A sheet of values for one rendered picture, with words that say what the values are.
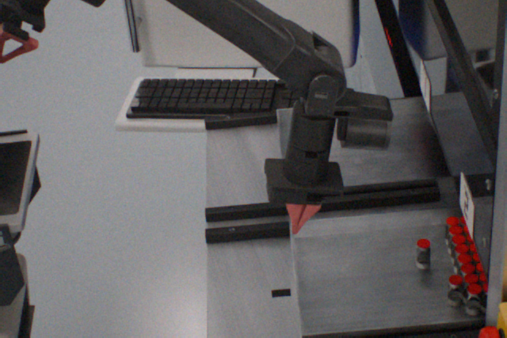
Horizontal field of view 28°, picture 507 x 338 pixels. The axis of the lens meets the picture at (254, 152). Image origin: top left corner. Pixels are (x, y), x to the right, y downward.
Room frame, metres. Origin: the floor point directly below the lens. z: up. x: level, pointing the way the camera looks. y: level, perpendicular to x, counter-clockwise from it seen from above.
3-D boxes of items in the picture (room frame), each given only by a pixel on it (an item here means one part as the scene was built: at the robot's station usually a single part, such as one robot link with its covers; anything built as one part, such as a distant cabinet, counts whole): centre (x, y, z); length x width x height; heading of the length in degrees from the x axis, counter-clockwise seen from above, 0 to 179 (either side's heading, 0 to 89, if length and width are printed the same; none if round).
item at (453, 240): (1.15, -0.30, 0.90); 0.18 x 0.02 x 0.05; 179
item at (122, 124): (1.89, 0.04, 0.79); 0.45 x 0.28 x 0.03; 78
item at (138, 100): (1.84, 0.06, 0.82); 0.40 x 0.14 x 0.02; 78
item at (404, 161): (1.49, -0.22, 0.90); 0.34 x 0.26 x 0.04; 89
